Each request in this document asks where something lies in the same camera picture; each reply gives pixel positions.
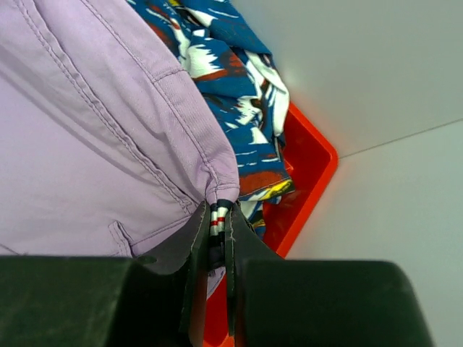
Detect blue patterned trousers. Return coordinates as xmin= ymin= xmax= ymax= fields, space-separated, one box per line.
xmin=129 ymin=1 xmax=294 ymax=237

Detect purple trousers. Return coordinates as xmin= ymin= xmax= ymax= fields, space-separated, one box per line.
xmin=0 ymin=0 xmax=242 ymax=301

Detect red plastic bin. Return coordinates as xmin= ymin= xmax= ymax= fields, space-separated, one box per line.
xmin=195 ymin=100 xmax=339 ymax=347

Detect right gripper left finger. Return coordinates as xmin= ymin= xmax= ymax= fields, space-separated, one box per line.
xmin=1 ymin=203 xmax=211 ymax=346

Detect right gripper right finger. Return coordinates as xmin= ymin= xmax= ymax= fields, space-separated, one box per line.
xmin=225 ymin=206 xmax=433 ymax=346

